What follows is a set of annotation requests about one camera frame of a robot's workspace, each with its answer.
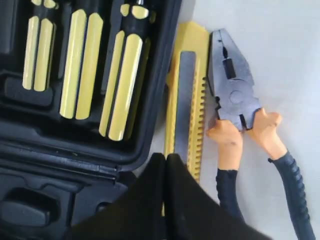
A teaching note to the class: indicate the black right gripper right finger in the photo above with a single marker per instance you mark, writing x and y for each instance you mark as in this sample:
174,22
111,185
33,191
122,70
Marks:
191,214

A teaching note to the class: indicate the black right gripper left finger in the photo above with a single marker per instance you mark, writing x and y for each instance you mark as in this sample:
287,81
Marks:
135,215

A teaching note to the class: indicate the yellow black utility knife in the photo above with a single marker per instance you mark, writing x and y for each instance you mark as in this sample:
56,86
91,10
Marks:
186,94

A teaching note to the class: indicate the black plastic tool case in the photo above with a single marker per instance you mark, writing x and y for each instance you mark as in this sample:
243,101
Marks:
56,172

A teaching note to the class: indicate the left yellow black screwdriver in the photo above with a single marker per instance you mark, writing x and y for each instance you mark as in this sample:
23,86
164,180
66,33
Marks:
41,32

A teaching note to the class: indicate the orange black handled pliers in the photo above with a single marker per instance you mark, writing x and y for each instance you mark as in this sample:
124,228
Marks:
239,111

